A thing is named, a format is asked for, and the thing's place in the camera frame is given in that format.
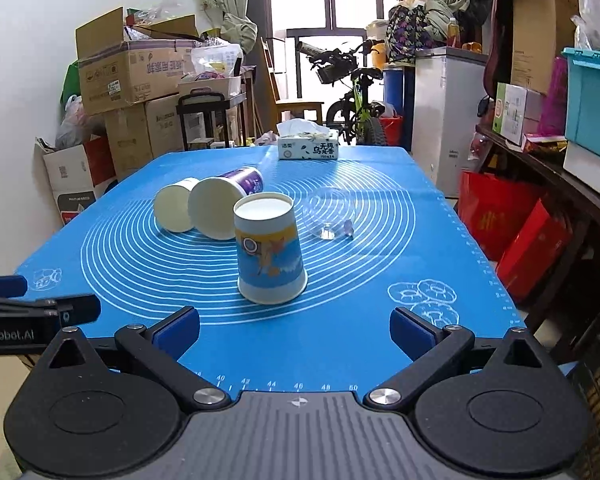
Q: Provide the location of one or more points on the blue barrel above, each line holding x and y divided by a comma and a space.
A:
397, 95

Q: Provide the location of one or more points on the black utility cart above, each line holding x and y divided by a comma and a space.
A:
205, 105

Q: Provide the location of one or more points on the green white carton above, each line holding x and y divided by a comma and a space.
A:
512, 112

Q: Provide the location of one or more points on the white red cardboard box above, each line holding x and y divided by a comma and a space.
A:
72, 175

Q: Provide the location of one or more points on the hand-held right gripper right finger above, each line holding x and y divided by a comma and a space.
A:
409, 332

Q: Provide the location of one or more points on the teal storage bin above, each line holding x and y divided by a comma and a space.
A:
592, 105

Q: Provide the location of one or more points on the purple printed paper cup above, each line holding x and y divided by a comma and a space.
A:
220, 207

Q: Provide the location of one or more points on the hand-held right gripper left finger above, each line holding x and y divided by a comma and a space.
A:
179, 332

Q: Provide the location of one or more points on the tall brown cardboard box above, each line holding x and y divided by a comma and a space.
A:
540, 40

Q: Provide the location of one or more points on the dark red instrument bag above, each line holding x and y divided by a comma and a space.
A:
497, 35

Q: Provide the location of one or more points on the large open cardboard box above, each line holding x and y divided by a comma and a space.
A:
130, 77

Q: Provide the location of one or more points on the blue yellow printed paper cup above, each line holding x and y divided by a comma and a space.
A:
270, 255

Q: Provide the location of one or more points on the clear plastic cup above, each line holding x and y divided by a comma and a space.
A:
327, 210

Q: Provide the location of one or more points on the dark wooden side table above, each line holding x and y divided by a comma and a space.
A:
580, 200

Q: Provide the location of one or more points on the wooden chair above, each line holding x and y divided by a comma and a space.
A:
290, 107

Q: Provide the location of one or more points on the green black bicycle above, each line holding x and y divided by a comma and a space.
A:
355, 105

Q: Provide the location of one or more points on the red bucket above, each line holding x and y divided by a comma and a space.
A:
392, 130

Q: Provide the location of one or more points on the floral cloth bundle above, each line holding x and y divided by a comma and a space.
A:
410, 35

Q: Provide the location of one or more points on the clear plastic storage tub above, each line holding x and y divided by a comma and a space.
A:
210, 85

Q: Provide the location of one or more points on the blue silicone baking mat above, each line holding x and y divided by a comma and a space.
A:
360, 265

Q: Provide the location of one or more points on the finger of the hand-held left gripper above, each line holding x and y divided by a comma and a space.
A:
75, 308
0, 286

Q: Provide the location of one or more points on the magenta bag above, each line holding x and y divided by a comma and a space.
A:
554, 100

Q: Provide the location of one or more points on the orange bottle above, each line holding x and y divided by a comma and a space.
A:
454, 34

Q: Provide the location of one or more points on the yellow lidded container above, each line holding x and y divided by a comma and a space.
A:
377, 40

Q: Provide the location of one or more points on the plain white paper cup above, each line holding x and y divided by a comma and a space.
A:
172, 207

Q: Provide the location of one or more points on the red gift bag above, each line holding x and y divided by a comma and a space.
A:
535, 255
495, 210

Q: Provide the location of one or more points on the translucent plastic bag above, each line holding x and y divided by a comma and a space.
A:
75, 125

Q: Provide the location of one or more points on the white chest freezer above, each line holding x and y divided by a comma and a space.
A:
445, 120

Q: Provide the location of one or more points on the white tissue box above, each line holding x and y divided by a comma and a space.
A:
307, 147

